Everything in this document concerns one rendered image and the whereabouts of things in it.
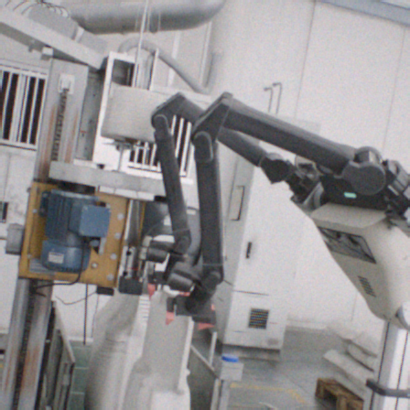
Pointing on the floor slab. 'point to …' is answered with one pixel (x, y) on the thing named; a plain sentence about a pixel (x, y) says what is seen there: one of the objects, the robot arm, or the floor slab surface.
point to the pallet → (346, 399)
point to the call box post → (223, 394)
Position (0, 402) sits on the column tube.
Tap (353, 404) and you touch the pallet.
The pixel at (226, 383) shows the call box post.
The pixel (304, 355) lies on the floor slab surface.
